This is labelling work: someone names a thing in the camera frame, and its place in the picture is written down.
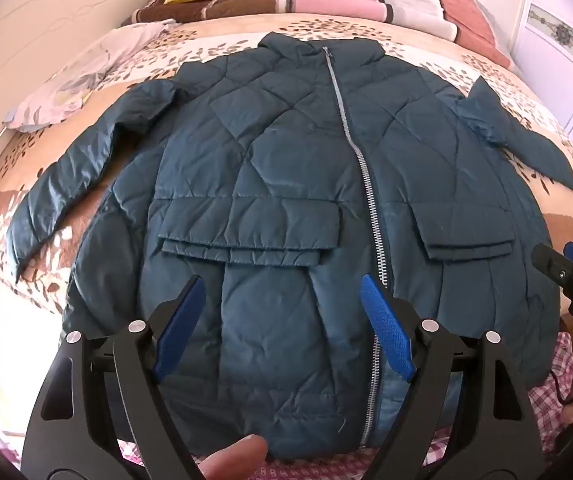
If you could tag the white patterned wardrobe door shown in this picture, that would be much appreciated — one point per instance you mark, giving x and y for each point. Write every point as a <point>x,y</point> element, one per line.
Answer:
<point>556,35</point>

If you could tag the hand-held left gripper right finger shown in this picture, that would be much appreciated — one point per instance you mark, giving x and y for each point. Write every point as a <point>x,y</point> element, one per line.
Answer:
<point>386,325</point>

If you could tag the beige leaf-patterned blanket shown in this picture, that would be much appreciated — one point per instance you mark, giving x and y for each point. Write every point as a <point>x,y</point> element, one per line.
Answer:
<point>16,160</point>

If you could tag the pink plaid clothing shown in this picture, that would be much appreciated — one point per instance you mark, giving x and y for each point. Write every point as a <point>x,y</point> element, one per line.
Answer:
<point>541,425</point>

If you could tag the dark teal quilted jacket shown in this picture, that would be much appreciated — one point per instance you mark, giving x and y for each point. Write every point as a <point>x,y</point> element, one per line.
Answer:
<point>266,160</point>

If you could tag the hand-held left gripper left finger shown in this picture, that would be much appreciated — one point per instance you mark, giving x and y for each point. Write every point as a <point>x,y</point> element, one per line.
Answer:
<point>179,325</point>

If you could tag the white headboard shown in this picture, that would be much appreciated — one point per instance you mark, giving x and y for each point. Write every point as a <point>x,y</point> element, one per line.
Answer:
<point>41,10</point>

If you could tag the person's left hand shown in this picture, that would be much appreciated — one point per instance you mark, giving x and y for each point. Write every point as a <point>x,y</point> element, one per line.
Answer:
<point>236,460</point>

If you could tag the salmon pink pillow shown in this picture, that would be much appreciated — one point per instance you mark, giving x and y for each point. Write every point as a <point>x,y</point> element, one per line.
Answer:
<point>466,15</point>

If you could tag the lilac floral sheet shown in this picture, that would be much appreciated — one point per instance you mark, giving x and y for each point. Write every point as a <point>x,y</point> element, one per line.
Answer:
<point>76,75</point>

